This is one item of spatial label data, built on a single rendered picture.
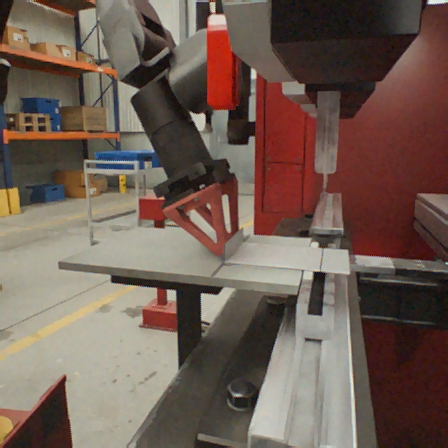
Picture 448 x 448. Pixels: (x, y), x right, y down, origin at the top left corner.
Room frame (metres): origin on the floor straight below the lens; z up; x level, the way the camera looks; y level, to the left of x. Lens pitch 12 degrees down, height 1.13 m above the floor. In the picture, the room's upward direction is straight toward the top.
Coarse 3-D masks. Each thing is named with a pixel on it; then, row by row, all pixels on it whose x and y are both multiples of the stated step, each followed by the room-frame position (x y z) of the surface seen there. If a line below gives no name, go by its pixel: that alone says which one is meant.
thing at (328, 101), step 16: (320, 96) 0.38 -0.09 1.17; (336, 96) 0.37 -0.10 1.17; (320, 112) 0.38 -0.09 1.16; (336, 112) 0.37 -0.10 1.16; (320, 128) 0.38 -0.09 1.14; (336, 128) 0.37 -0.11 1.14; (320, 144) 0.38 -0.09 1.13; (336, 144) 0.37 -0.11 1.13; (320, 160) 0.38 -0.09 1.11; (336, 160) 0.37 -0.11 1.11
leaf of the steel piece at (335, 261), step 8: (328, 248) 0.46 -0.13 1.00; (328, 256) 0.42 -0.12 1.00; (336, 256) 0.42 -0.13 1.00; (344, 256) 0.42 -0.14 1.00; (328, 264) 0.40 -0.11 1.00; (336, 264) 0.40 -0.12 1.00; (344, 264) 0.40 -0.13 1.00; (328, 272) 0.37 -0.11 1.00; (336, 272) 0.37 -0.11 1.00; (344, 272) 0.37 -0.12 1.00
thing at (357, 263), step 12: (360, 264) 0.39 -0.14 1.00; (372, 264) 0.39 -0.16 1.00; (384, 264) 0.39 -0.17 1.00; (396, 264) 0.39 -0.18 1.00; (408, 264) 0.39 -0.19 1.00; (420, 264) 0.39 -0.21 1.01; (432, 264) 0.39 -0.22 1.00; (444, 264) 0.39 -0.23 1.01; (420, 276) 0.37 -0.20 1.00; (432, 276) 0.37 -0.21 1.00; (444, 276) 0.36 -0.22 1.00
